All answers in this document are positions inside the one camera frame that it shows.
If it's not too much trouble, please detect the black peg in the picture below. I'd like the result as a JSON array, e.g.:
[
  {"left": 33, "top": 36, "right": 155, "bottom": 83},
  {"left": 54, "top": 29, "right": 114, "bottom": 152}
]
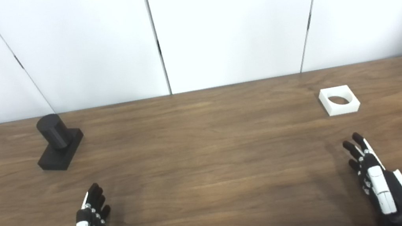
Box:
[{"left": 31, "top": 110, "right": 89, "bottom": 174}]

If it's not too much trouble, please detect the white square piece with hole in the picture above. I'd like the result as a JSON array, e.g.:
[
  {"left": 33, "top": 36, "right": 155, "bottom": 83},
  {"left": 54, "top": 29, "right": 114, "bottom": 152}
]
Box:
[{"left": 318, "top": 83, "right": 362, "bottom": 118}]

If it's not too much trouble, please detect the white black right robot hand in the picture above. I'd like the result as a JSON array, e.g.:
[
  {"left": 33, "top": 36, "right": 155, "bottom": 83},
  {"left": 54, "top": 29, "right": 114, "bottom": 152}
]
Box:
[{"left": 341, "top": 125, "right": 402, "bottom": 226}]

